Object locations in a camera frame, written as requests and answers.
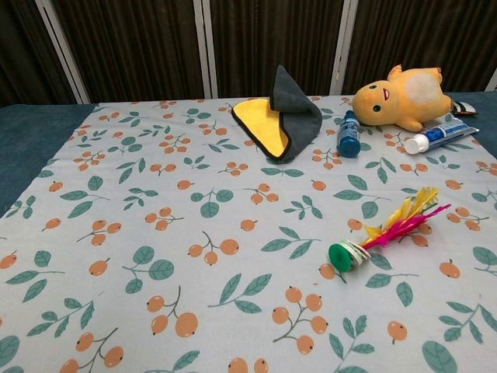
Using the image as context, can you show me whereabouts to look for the colourful feather shuttlecock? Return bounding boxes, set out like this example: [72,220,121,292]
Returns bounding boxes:
[328,186,452,278]

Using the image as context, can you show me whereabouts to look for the white floral fruit-print tablecloth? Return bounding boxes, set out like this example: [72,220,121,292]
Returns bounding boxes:
[0,93,497,373]

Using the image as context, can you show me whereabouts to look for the grey and yellow cloth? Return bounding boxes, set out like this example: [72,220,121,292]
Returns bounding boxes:
[231,64,324,164]

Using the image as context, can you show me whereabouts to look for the blue small bottle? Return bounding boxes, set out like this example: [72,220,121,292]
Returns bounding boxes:
[336,110,362,159]

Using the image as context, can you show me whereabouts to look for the yellow plush toy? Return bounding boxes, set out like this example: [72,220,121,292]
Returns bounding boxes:
[352,64,453,132]

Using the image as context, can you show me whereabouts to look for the white and blue toothpaste tube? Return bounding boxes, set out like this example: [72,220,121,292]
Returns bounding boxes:
[405,118,478,155]

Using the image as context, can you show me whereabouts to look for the black and white small packet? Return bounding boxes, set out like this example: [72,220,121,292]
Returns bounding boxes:
[452,100,479,117]

